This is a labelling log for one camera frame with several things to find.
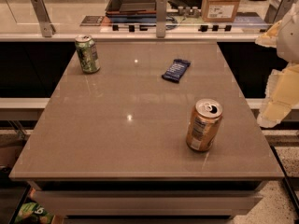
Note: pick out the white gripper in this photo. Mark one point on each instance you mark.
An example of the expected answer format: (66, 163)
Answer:
(290, 42)

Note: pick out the orange soda can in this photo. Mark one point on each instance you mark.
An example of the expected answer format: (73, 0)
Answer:
(204, 123)

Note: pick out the green soda can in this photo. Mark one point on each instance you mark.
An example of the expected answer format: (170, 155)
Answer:
(87, 54)

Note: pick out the cardboard box with label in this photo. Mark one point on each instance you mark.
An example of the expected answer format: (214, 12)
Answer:
(219, 10)

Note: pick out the blue snack bar wrapper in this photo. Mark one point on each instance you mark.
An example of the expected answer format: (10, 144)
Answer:
(176, 70)

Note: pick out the dark open tray box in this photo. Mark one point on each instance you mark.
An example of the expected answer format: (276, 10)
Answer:
(131, 8)

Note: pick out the white table drawer front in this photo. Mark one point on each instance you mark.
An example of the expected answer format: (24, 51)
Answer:
(147, 203)

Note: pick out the green chip bag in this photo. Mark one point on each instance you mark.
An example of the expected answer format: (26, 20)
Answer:
(33, 213)

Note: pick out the right metal glass bracket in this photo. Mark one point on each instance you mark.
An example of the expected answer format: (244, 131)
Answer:
(277, 9)

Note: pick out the metal glass bracket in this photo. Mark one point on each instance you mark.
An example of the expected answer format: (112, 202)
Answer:
(45, 24)
(277, 9)
(161, 14)

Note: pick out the middle metal glass bracket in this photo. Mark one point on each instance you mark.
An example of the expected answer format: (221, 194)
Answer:
(161, 14)

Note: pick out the left metal glass bracket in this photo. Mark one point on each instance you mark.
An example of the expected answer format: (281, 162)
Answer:
(45, 24)

